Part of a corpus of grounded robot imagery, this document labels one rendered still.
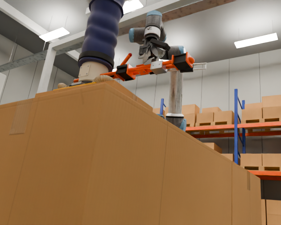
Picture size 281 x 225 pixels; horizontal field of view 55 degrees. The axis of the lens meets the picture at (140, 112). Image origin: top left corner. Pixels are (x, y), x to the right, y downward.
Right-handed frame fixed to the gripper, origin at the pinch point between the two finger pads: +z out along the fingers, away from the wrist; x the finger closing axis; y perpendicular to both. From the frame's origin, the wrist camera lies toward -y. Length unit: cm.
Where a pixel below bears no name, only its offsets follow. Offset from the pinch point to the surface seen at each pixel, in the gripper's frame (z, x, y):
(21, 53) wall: -486, -422, 966
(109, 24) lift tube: -35.2, 5.6, 32.0
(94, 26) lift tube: -33, 11, 39
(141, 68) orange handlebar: 1.0, 3.4, 3.9
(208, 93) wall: -373, -837, 277
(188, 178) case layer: 63, 53, -48
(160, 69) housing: 2.5, 1.2, -6.5
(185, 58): 0.2, 2.9, -21.3
